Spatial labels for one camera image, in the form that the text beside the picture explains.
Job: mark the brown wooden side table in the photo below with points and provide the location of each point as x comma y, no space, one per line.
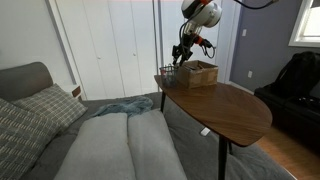
226,110

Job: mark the white nightstand with wood front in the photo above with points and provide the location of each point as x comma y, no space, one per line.
75,90

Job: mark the blue-grey crumpled blanket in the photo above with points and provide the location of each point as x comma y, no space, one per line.
128,106

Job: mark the white wall outlet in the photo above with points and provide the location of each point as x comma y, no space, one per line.
250,74

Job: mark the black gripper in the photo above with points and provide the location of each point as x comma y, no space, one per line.
187,41

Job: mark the dark grey sofa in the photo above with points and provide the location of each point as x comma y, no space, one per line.
200,156

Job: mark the black leather bench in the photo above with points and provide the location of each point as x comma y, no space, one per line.
293,113

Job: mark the grey plaid pillow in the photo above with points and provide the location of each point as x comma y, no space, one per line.
53,105
23,136

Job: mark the black backpack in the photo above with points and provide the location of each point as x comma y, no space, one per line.
300,73

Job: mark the white light switch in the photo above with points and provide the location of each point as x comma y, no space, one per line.
244,32

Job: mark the brown cardboard box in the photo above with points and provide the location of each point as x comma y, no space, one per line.
198,76

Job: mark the small white tag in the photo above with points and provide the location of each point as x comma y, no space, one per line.
205,131

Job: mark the light grey cushion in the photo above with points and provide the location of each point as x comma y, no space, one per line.
153,146
100,150

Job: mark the white window frame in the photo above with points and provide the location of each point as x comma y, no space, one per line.
300,33

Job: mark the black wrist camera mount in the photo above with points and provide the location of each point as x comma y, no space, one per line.
206,43

